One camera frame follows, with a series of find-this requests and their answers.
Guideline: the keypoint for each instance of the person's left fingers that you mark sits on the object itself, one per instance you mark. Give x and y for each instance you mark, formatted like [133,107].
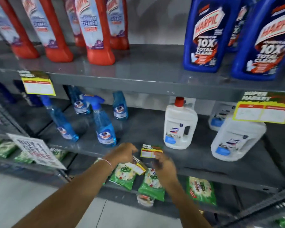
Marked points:
[132,149]

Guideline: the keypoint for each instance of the person's right forearm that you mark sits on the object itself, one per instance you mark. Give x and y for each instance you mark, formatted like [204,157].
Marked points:
[187,207]

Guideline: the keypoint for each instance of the yellow green shelf price tag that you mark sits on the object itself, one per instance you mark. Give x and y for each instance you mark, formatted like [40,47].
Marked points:
[38,84]
[264,109]
[149,152]

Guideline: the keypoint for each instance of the person's left forearm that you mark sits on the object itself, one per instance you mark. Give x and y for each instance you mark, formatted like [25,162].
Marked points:
[68,199]

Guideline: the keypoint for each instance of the grey metal shelf unit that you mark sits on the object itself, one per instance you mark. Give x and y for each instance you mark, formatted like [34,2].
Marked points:
[152,71]

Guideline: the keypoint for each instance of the blue glass cleaner refill bottle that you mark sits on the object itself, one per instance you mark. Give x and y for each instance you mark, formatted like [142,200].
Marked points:
[120,106]

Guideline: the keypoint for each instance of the white promotion sign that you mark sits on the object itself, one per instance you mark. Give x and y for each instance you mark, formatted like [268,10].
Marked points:
[36,150]

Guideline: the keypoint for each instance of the small stack of price tags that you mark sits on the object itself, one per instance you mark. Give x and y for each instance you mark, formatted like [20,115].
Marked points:
[139,166]

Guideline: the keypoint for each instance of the blue glass cleaner spray bottle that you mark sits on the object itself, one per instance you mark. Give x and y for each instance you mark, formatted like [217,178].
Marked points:
[79,102]
[61,124]
[104,128]

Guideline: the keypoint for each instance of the person's left hand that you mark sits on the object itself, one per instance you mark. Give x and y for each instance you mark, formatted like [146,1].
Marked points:
[122,153]

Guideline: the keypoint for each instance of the person's right hand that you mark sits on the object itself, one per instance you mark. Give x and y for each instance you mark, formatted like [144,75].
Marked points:
[166,169]

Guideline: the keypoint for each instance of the red bathroom cleaner bottle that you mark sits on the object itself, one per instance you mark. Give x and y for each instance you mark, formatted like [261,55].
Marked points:
[118,23]
[47,30]
[13,30]
[96,33]
[74,26]

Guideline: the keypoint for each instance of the small white red packet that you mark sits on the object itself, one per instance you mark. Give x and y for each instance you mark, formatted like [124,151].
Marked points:
[145,199]

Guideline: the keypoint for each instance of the blue toilet cleaner bottle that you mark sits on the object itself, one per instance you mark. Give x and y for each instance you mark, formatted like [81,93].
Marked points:
[238,28]
[266,45]
[207,37]

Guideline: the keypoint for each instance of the white cleaner jug red cap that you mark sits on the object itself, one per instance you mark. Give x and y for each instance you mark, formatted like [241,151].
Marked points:
[179,127]

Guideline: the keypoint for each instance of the dark blue bottle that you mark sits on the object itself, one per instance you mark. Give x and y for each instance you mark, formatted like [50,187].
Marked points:
[29,96]
[1,91]

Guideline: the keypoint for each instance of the person's right fingers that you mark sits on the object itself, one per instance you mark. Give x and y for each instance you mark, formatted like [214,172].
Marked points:
[159,157]

